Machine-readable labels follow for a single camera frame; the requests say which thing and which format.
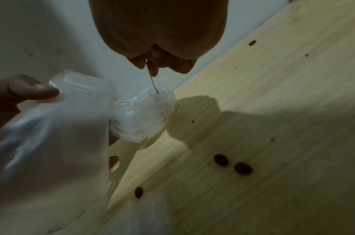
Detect person's right hand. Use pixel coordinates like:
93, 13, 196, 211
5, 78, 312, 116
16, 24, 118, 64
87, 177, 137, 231
89, 0, 228, 77

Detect person's left hand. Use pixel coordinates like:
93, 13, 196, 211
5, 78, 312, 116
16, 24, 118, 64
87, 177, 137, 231
0, 74, 120, 170

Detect metal spoon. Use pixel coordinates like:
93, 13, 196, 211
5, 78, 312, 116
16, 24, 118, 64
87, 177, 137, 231
145, 59, 161, 95

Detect small clear plastic bag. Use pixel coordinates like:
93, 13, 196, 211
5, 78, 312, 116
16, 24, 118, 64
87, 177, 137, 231
107, 192, 178, 235
0, 70, 120, 235

